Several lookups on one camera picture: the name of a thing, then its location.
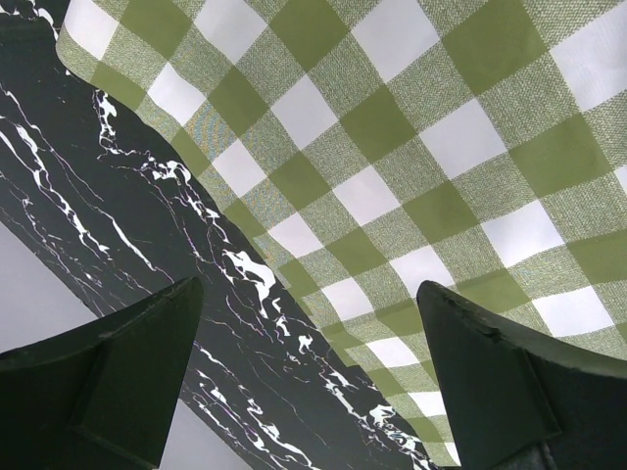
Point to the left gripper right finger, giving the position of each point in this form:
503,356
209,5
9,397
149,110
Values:
518,399

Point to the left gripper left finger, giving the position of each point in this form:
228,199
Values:
102,395

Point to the green checkered cloth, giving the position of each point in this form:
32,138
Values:
364,147

